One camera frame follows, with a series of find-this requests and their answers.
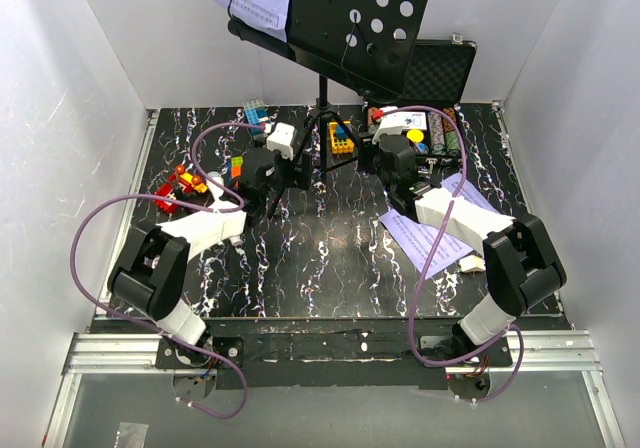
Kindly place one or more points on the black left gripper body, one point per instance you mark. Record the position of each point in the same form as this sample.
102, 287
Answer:
285, 174

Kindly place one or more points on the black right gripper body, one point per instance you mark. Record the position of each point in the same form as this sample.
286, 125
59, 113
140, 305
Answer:
368, 158

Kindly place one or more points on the black tripod music stand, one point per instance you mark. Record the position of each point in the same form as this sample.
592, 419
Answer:
364, 45

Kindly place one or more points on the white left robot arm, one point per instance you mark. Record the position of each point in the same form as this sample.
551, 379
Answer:
150, 270

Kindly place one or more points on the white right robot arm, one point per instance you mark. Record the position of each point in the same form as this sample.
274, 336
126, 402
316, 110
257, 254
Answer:
522, 265

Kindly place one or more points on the yellow dealer chip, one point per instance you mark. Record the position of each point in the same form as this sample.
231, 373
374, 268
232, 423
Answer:
415, 135

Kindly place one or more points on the playing card deck box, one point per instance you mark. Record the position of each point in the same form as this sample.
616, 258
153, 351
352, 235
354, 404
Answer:
416, 120

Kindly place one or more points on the orange blue toy car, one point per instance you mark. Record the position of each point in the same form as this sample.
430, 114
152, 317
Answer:
236, 164

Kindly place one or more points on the blue white brick stack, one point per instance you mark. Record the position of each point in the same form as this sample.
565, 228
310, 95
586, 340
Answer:
256, 112

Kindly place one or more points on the black poker chip case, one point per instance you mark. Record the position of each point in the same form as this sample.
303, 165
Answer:
437, 76

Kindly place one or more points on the red toy brick house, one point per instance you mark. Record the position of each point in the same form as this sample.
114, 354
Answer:
181, 185

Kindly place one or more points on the small white paper scrap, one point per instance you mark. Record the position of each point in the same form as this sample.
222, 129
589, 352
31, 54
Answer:
472, 264

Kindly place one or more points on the yellow blue brick frame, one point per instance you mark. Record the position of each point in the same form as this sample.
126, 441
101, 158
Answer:
340, 143

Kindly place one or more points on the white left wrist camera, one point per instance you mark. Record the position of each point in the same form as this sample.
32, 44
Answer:
280, 137

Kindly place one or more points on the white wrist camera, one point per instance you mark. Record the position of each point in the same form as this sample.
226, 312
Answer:
390, 124
280, 137

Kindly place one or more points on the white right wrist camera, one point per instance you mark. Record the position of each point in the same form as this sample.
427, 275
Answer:
390, 124

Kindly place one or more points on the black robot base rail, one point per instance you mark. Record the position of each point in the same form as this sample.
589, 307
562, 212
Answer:
323, 352

